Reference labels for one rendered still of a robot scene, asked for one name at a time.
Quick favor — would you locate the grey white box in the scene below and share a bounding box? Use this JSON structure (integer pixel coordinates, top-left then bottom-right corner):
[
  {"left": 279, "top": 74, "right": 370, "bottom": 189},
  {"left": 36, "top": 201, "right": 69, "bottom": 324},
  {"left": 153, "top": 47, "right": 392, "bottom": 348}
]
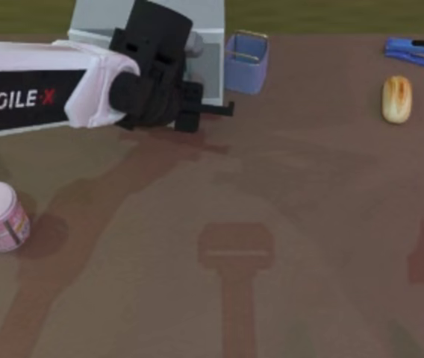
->
[{"left": 67, "top": 0, "right": 226, "bottom": 107}]

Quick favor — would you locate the golden bread roll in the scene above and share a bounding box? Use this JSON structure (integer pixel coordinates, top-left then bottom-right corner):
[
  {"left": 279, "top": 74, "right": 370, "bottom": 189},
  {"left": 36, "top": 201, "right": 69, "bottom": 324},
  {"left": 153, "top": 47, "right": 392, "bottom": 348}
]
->
[{"left": 381, "top": 75, "right": 414, "bottom": 125}]

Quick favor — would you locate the blue and black stapler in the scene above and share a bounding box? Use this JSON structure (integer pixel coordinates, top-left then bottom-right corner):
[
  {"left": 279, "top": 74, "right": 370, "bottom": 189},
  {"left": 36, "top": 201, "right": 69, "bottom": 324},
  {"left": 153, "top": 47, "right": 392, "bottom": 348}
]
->
[{"left": 384, "top": 37, "right": 424, "bottom": 69}]

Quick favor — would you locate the blue plastic bin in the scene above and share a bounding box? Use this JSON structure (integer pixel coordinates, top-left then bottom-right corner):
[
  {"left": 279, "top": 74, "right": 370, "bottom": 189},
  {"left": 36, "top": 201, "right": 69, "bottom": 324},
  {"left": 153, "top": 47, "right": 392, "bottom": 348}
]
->
[{"left": 222, "top": 29, "right": 271, "bottom": 95}]

